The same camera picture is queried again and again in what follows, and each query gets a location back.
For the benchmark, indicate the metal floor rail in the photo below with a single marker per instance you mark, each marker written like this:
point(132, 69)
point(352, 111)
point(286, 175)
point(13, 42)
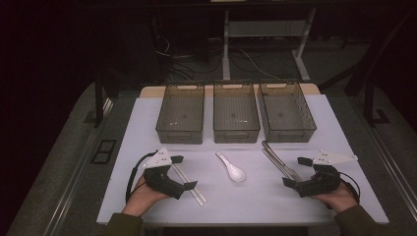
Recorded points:
point(391, 167)
point(74, 183)

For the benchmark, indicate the person's left hand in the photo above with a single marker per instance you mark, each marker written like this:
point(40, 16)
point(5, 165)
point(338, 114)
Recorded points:
point(141, 200)

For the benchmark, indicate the white table mat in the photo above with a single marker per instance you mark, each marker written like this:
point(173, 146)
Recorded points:
point(229, 203)

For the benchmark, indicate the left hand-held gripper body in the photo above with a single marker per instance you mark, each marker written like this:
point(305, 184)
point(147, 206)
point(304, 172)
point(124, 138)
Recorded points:
point(162, 183)

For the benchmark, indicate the white chopstick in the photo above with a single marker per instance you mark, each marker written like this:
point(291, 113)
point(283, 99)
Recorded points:
point(202, 197)
point(198, 201)

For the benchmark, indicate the white metal desk frame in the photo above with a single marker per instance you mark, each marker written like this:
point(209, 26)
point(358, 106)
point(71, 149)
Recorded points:
point(226, 49)

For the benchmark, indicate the person's right hand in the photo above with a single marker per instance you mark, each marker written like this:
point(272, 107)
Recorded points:
point(341, 200)

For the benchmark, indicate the black metal stand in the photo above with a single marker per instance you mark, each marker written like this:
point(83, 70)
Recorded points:
point(369, 105)

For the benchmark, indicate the black slanted stand leg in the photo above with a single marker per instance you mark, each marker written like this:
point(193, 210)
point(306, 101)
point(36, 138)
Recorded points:
point(355, 83)

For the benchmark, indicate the transparent brown plastic bin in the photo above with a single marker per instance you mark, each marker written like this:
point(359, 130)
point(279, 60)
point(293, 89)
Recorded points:
point(286, 111)
point(180, 113)
point(236, 111)

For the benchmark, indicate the metal fork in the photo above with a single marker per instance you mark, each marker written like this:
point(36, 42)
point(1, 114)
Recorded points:
point(274, 164)

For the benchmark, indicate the white ceramic spoon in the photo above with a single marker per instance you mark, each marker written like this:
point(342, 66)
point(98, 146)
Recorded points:
point(236, 174)

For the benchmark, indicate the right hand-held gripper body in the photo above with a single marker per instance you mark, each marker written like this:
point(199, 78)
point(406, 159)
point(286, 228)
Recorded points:
point(323, 183)

